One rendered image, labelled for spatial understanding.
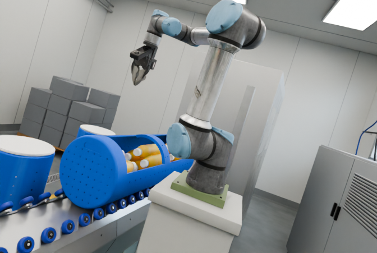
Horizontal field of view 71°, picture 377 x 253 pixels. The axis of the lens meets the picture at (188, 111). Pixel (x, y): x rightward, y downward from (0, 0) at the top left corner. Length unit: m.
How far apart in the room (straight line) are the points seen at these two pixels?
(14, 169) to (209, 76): 0.96
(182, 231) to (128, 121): 5.48
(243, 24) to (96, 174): 0.75
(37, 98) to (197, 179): 4.22
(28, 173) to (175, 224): 0.75
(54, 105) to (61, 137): 0.52
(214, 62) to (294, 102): 5.06
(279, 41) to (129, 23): 3.39
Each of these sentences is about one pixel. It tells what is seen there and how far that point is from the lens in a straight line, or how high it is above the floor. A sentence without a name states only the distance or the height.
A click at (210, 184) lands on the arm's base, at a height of 1.21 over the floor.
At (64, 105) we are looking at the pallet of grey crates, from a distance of 4.65.
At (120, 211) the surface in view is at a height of 0.93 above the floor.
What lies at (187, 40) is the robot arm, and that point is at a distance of 1.26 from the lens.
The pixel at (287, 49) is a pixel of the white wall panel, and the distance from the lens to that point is 6.01.
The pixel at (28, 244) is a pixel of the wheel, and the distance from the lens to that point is 0.92.
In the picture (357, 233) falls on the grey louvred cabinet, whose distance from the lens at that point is 2.33.
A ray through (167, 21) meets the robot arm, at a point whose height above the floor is 1.77.
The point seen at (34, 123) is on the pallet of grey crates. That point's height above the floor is 0.38.
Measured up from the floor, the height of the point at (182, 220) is 1.09.
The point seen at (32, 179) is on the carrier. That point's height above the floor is 0.92.
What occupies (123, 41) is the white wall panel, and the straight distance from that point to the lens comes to 6.65.
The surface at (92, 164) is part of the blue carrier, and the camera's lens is 1.11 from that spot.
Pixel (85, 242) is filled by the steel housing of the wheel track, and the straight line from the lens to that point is 1.11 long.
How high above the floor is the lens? 1.47
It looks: 2 degrees down
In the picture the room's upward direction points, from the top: 17 degrees clockwise
